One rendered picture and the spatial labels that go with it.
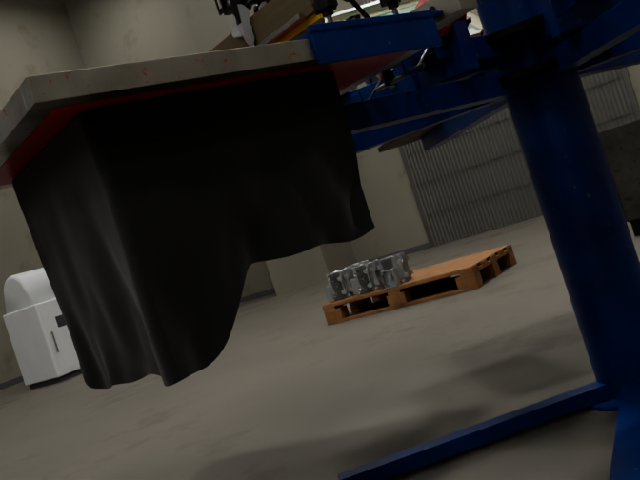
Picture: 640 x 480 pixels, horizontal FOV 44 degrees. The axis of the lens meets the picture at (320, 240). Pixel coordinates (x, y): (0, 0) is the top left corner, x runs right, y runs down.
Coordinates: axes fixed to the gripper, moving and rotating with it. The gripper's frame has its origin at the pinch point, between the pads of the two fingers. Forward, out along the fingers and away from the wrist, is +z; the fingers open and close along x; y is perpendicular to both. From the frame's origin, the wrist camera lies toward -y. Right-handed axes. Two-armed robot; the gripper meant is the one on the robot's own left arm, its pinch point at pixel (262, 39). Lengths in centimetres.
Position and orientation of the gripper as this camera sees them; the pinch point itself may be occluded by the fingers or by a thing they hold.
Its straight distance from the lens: 168.6
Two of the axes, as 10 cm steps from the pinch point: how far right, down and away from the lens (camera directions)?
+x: -7.7, 2.5, -5.8
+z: 3.1, 9.5, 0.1
